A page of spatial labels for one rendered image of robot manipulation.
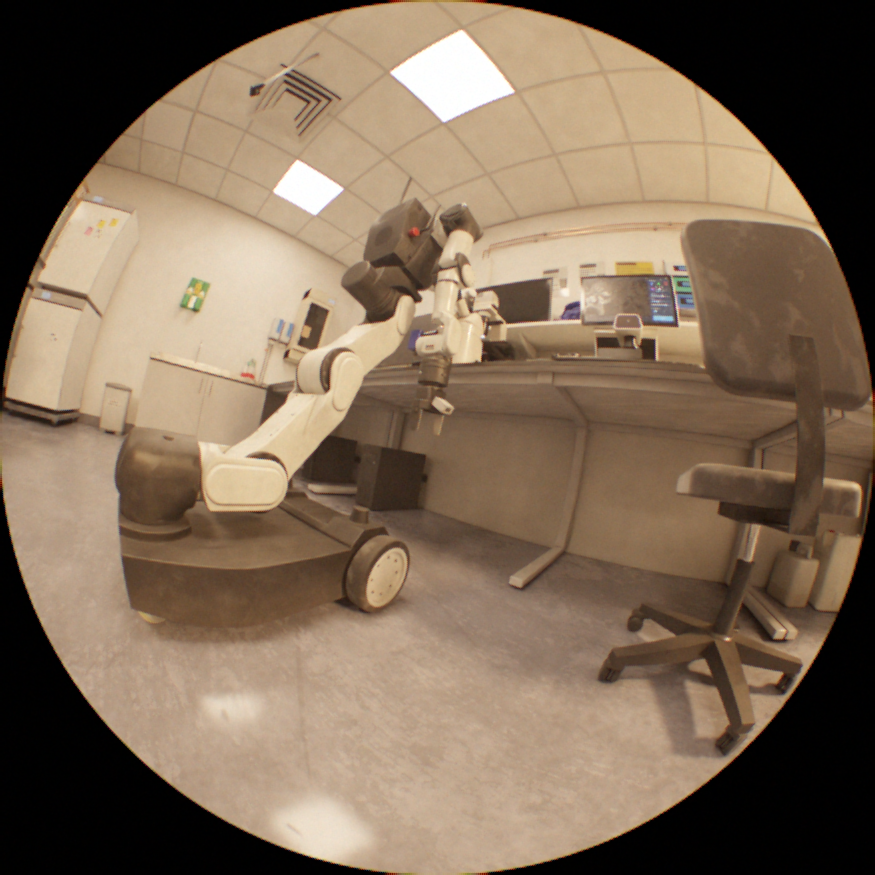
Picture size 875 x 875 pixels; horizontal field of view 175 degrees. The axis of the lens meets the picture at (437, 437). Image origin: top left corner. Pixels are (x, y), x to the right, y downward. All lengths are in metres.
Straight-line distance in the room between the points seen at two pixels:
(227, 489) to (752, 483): 0.91
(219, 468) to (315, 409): 0.29
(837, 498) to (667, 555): 1.22
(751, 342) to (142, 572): 1.01
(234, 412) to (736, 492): 2.94
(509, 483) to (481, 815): 1.66
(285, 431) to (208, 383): 2.10
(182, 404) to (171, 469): 2.16
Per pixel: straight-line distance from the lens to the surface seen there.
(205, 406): 2.75
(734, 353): 0.54
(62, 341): 2.96
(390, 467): 1.80
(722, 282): 0.61
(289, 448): 0.71
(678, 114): 2.56
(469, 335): 1.20
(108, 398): 3.18
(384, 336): 0.91
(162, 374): 2.76
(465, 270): 0.94
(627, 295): 1.38
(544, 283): 2.05
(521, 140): 2.54
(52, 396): 2.94
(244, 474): 0.61
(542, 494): 1.72
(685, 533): 1.70
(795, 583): 1.68
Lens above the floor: 0.42
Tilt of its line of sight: 3 degrees up
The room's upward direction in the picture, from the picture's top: 11 degrees clockwise
